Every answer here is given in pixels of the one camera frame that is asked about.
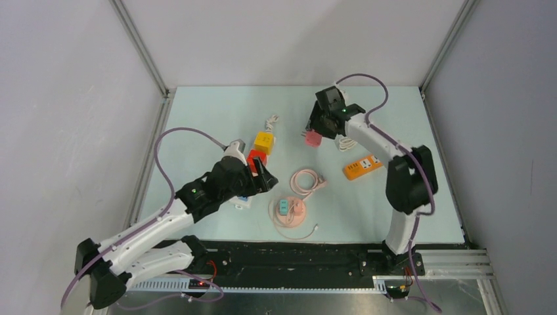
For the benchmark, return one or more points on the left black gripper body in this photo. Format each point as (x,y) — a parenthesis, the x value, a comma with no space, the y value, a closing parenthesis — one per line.
(240,188)

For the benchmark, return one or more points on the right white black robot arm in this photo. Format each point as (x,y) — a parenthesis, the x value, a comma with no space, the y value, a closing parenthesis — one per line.
(411,178)

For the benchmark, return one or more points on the orange power strip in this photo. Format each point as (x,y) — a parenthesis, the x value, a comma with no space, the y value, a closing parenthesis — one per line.
(362,167)

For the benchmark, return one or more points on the teal cube socket adapter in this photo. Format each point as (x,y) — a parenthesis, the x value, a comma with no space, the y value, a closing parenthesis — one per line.
(283,207)

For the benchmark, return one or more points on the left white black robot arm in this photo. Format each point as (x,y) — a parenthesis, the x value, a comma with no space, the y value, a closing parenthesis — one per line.
(230,177)

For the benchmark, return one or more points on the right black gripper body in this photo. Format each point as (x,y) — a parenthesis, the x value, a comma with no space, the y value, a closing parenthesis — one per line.
(317,122)

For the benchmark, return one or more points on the pink round power strip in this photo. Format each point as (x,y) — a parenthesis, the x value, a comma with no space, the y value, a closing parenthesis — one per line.
(289,221)

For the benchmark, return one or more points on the white multicolour power strip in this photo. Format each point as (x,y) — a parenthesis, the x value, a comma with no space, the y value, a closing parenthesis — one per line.
(245,202)

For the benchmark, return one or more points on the small pink plug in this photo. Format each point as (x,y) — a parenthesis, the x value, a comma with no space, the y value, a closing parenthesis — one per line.
(298,209)

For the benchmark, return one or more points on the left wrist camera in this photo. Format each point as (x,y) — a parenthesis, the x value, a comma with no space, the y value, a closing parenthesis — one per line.
(235,149)

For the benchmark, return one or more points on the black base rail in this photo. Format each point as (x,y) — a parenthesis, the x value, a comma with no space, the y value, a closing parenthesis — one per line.
(291,265)

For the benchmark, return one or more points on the pink square plug adapter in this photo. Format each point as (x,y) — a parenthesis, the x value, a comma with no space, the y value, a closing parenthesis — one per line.
(312,138)

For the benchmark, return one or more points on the yellow cube socket adapter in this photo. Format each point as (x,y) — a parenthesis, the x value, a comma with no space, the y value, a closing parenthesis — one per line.
(264,141)

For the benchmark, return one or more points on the red cube socket adapter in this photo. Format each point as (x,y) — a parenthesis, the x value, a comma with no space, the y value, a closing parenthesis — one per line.
(262,156)

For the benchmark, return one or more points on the light green table mat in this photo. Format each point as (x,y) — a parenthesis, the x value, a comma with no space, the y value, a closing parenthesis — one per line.
(202,118)

